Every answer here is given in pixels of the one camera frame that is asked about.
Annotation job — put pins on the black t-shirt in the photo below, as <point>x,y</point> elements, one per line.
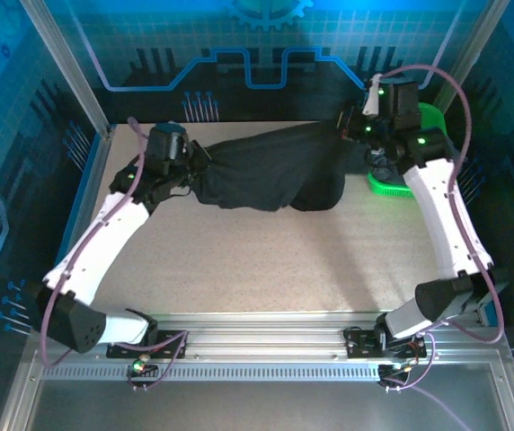
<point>275,166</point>

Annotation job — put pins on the green plastic basket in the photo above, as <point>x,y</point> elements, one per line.
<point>432,117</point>

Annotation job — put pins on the small connector board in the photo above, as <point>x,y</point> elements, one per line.
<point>396,372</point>
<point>140,367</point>

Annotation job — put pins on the aluminium frame post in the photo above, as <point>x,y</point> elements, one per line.
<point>468,49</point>
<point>73,67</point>

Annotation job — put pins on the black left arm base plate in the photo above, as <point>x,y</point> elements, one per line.
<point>167,345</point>

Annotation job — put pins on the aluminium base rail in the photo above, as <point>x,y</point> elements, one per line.
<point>266,334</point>

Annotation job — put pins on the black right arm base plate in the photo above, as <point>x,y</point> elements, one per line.
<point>360,343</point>

